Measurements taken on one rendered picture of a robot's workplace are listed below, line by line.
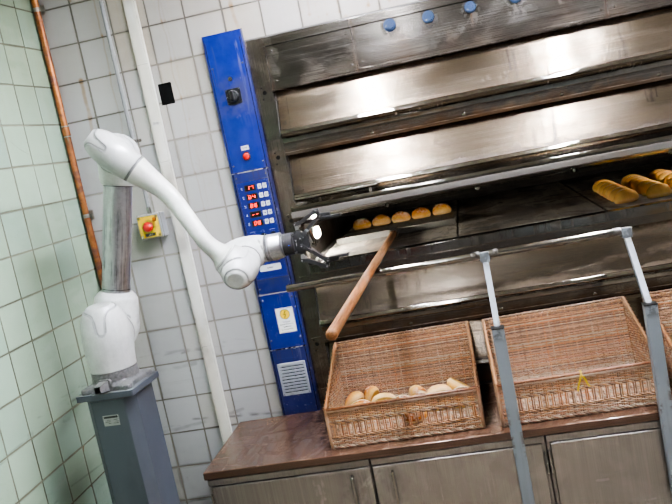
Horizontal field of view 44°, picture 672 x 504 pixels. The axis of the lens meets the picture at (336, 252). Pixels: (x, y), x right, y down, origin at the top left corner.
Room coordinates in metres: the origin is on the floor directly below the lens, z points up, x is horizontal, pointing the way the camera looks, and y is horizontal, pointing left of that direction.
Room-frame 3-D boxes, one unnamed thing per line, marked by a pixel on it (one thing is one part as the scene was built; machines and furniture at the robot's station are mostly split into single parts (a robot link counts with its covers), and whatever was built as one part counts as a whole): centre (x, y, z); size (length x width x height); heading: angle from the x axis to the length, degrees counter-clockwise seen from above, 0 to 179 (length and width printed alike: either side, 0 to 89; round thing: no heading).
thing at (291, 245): (2.76, 0.12, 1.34); 0.09 x 0.07 x 0.08; 80
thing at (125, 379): (2.68, 0.81, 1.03); 0.22 x 0.18 x 0.06; 166
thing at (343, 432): (3.01, -0.15, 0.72); 0.56 x 0.49 x 0.28; 81
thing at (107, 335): (2.71, 0.81, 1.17); 0.18 x 0.16 x 0.22; 6
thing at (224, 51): (4.26, 0.11, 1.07); 1.93 x 0.16 x 2.15; 170
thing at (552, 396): (2.90, -0.75, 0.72); 0.56 x 0.49 x 0.28; 82
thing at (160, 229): (3.38, 0.72, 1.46); 0.10 x 0.07 x 0.10; 80
